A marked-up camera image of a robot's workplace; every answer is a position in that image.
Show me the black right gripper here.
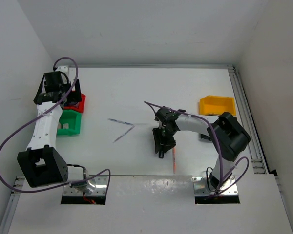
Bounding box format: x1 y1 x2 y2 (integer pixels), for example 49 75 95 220
153 126 177 153

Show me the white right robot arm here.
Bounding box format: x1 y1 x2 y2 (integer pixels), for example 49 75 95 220
152 106 251 191

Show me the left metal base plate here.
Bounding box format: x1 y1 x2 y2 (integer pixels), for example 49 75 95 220
62 175 108 197

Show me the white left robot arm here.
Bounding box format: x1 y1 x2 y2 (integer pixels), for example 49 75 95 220
17 66 86 188

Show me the grey purple pen lower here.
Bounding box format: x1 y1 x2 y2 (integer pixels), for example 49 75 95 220
113 125 135 143

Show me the yellow highlighter marker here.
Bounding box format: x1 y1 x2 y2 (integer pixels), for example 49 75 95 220
159 150 165 159

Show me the green plastic bin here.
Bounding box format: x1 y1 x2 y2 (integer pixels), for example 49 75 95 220
57 110 82 136

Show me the blue white pen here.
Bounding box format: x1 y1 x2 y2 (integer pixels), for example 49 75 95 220
108 118 134 126

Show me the red plastic bin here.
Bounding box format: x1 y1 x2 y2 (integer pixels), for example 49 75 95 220
64 94 86 114

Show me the small white eraser card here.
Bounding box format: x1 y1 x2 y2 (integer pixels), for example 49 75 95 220
62 123 69 129

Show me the orange pen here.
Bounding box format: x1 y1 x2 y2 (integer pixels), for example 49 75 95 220
172 147 176 174

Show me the yellow plastic bin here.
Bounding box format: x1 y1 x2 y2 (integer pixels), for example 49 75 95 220
199 95 237 116

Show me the black plastic bin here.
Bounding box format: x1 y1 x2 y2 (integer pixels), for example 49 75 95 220
199 134 211 141

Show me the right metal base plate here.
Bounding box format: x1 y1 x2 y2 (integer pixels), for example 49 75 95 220
192 176 238 197

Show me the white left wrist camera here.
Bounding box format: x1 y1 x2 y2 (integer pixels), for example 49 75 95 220
54 66 69 76

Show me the metal base plate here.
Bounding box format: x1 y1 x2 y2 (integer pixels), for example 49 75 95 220
62 175 108 197
192 176 238 197

